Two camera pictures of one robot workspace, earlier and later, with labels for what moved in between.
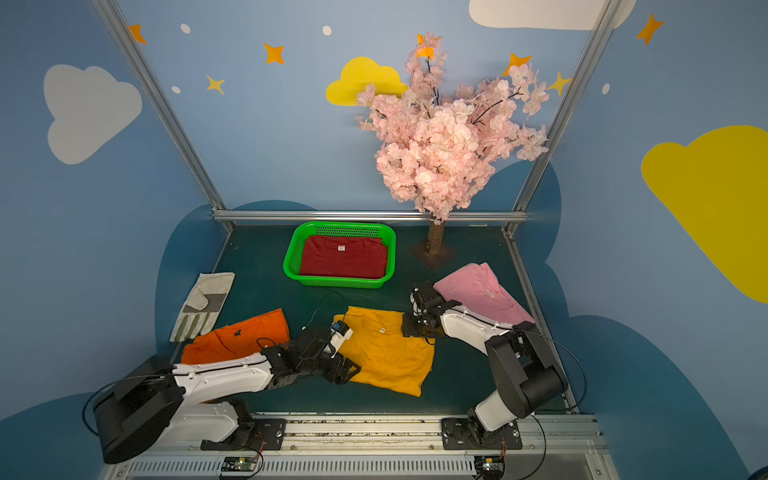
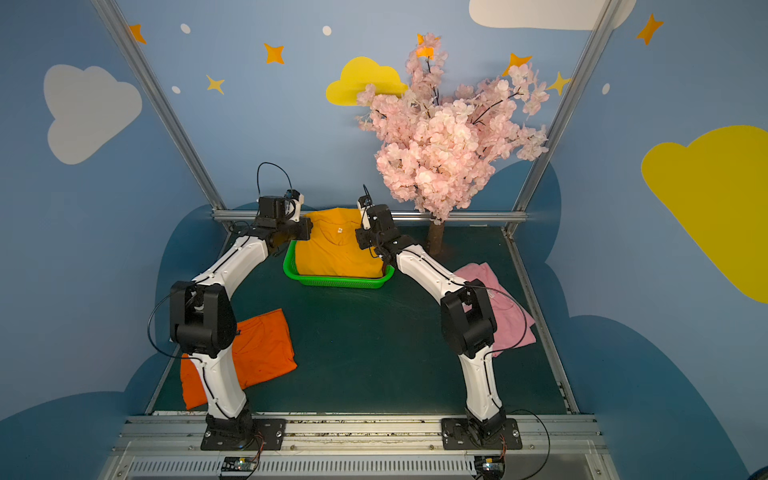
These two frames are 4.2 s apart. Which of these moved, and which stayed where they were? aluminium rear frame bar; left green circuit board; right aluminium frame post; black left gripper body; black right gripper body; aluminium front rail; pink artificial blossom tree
Moved: black left gripper body; black right gripper body
Stayed: left green circuit board; aluminium front rail; aluminium rear frame bar; pink artificial blossom tree; right aluminium frame post
